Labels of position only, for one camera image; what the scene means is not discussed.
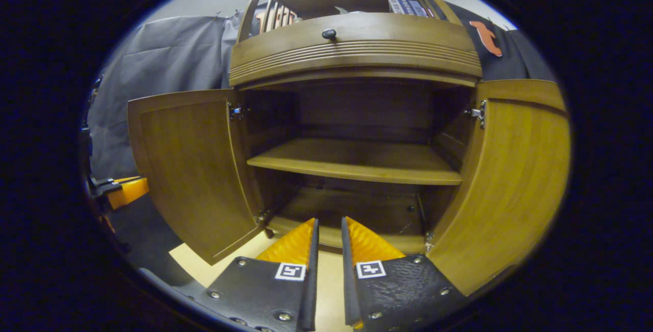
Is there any wooden double-door shoe cabinet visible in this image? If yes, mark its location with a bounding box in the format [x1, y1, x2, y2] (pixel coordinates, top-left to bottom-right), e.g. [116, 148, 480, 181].
[228, 0, 483, 255]

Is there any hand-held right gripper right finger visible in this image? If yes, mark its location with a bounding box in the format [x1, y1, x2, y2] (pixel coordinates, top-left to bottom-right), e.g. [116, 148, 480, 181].
[341, 216, 467, 332]

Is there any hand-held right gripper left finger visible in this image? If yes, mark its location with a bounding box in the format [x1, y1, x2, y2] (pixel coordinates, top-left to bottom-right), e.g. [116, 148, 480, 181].
[206, 218, 320, 332]

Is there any wooden inner shelf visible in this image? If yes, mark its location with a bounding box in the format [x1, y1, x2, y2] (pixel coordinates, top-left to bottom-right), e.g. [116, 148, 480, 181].
[247, 137, 463, 186]

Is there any wooden shoe cabinet door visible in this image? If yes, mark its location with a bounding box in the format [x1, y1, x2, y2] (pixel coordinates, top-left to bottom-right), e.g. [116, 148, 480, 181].
[426, 79, 571, 297]
[128, 89, 266, 265]

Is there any wooden ribbed drawer front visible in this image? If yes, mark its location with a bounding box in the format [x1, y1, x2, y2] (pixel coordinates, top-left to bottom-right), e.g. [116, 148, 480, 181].
[228, 12, 483, 88]

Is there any black backdrop cloth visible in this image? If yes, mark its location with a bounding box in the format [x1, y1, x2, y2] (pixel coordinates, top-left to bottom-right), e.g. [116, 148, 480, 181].
[82, 1, 558, 292]

